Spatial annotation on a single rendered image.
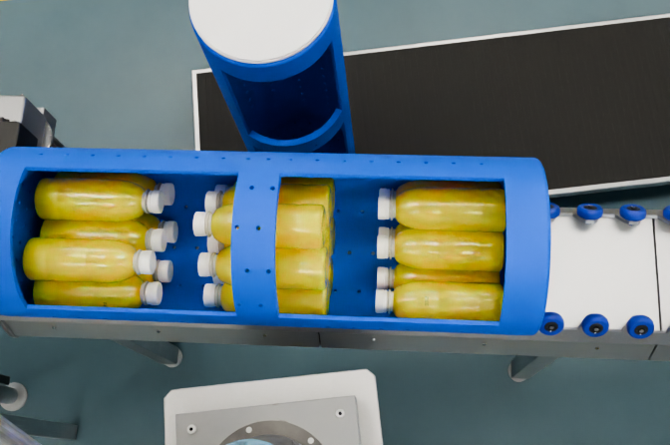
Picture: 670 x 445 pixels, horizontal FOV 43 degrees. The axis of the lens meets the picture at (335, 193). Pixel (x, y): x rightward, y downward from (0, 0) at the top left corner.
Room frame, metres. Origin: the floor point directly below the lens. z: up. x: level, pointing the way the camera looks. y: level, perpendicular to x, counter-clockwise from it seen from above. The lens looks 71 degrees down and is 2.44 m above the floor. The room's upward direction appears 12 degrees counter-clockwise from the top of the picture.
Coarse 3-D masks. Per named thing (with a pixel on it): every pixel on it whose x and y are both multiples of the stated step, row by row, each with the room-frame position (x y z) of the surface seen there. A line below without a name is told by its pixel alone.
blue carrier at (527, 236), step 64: (0, 192) 0.52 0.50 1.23; (192, 192) 0.54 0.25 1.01; (256, 192) 0.44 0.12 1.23; (512, 192) 0.35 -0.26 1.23; (0, 256) 0.42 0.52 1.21; (192, 256) 0.44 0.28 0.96; (256, 256) 0.34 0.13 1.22; (512, 256) 0.26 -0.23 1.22; (192, 320) 0.29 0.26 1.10; (256, 320) 0.27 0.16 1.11; (320, 320) 0.24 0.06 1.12; (384, 320) 0.22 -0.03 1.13; (448, 320) 0.20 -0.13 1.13; (512, 320) 0.18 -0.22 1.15
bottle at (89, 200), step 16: (48, 192) 0.54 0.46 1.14; (64, 192) 0.54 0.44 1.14; (80, 192) 0.53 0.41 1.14; (96, 192) 0.53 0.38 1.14; (112, 192) 0.52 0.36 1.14; (128, 192) 0.52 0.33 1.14; (144, 192) 0.52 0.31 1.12; (48, 208) 0.52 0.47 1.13; (64, 208) 0.51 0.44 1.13; (80, 208) 0.51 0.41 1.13; (96, 208) 0.50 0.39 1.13; (112, 208) 0.49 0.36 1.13; (128, 208) 0.49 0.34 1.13; (144, 208) 0.49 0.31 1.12
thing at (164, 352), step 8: (128, 344) 0.41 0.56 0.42; (136, 344) 0.41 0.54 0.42; (144, 344) 0.41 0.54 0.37; (152, 344) 0.42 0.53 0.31; (160, 344) 0.43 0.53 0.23; (168, 344) 0.45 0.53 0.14; (144, 352) 0.41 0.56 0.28; (152, 352) 0.41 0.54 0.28; (160, 352) 0.42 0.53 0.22; (168, 352) 0.43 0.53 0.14; (176, 352) 0.44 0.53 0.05; (160, 360) 0.41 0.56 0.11; (168, 360) 0.41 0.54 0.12; (176, 360) 0.42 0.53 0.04
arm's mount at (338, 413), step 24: (240, 408) 0.13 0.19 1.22; (264, 408) 0.12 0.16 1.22; (288, 408) 0.11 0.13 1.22; (312, 408) 0.11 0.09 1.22; (336, 408) 0.10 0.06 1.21; (192, 432) 0.11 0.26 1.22; (216, 432) 0.10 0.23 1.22; (240, 432) 0.10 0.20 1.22; (264, 432) 0.09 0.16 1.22; (288, 432) 0.08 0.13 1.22; (312, 432) 0.08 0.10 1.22; (336, 432) 0.07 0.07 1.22
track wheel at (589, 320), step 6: (588, 318) 0.18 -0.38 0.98; (594, 318) 0.18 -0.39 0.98; (600, 318) 0.18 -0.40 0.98; (606, 318) 0.17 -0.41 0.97; (582, 324) 0.17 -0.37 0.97; (588, 324) 0.17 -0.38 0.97; (594, 324) 0.17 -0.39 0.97; (600, 324) 0.17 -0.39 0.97; (606, 324) 0.16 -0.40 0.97; (588, 330) 0.16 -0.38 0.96; (594, 330) 0.16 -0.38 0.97; (600, 330) 0.16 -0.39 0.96; (606, 330) 0.16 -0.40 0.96; (594, 336) 0.15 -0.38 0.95
